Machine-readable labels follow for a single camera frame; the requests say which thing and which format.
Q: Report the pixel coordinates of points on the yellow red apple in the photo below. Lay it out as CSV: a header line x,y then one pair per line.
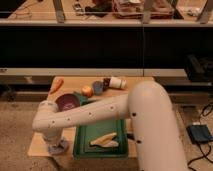
x,y
87,91

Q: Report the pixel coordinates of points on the black foot pedal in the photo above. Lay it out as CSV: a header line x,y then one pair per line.
x,y
199,134

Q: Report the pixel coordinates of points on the purple bowl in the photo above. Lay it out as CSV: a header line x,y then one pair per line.
x,y
67,102

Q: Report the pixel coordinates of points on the white grey towel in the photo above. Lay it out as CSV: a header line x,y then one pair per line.
x,y
58,149

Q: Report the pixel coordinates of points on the green plastic tray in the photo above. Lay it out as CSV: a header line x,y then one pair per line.
x,y
85,134

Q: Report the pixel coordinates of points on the orange carrot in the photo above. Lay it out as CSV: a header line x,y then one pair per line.
x,y
57,86

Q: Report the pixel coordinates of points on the white spice bottle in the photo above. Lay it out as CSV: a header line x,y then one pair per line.
x,y
114,82

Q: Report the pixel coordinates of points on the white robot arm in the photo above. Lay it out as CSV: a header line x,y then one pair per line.
x,y
147,105

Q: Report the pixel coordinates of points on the wooden table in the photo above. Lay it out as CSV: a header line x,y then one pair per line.
x,y
73,84

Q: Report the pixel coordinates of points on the yellow banana peel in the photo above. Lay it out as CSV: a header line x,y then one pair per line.
x,y
105,141

